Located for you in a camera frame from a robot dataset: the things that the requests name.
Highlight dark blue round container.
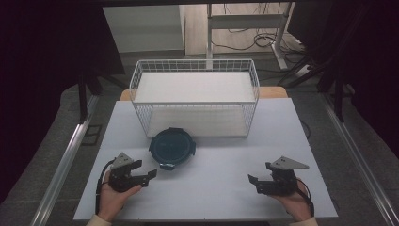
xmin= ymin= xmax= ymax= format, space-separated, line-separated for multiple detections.
xmin=148 ymin=126 xmax=198 ymax=171

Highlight person's left hand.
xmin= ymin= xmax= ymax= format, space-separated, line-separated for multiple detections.
xmin=97 ymin=170 xmax=143 ymax=222

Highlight white wire shelf rack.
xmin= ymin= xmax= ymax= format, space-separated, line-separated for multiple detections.
xmin=128 ymin=58 xmax=261 ymax=139

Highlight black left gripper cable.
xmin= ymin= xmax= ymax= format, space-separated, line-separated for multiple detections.
xmin=94 ymin=158 xmax=117 ymax=217

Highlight black floor bracket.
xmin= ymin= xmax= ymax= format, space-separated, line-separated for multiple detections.
xmin=80 ymin=123 xmax=104 ymax=147

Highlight metal floor rail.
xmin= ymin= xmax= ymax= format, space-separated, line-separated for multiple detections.
xmin=29 ymin=93 xmax=101 ymax=226
xmin=319 ymin=93 xmax=399 ymax=226

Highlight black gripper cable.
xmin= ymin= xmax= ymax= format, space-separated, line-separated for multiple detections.
xmin=295 ymin=177 xmax=316 ymax=218
xmin=94 ymin=158 xmax=117 ymax=217

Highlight black metal stand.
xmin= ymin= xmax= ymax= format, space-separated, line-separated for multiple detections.
xmin=76 ymin=71 xmax=105 ymax=124
xmin=315 ymin=61 xmax=347 ymax=123

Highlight person's right hand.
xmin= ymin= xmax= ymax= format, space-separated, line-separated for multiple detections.
xmin=269 ymin=179 xmax=315 ymax=222

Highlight black curtain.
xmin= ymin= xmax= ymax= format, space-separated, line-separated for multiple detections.
xmin=0 ymin=0 xmax=127 ymax=203
xmin=286 ymin=0 xmax=399 ymax=159

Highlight white desk frame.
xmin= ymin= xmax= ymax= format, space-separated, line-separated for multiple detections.
xmin=205 ymin=2 xmax=295 ymax=71

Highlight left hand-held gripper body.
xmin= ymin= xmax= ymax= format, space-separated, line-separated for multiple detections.
xmin=107 ymin=152 xmax=151 ymax=193

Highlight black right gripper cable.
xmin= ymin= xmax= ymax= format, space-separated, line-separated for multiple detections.
xmin=295 ymin=177 xmax=316 ymax=218

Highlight thin black floor cable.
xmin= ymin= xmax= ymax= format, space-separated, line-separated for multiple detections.
xmin=299 ymin=119 xmax=312 ymax=141

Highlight black floor cables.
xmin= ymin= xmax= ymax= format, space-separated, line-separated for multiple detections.
xmin=210 ymin=28 xmax=304 ymax=54

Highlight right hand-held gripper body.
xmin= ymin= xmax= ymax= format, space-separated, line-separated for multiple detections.
xmin=255 ymin=155 xmax=311 ymax=198

